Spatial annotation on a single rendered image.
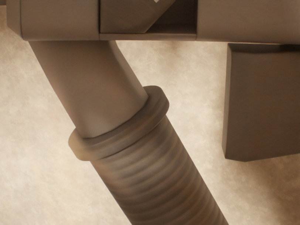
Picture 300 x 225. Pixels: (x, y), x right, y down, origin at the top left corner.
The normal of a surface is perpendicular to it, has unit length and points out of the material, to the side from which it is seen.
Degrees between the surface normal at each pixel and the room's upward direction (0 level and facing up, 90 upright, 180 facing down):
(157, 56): 0
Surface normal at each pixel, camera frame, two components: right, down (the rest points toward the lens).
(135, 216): -0.57, 0.57
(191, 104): -0.37, 0.33
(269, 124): 0.30, 0.35
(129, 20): 0.01, 0.37
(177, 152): 0.79, -0.24
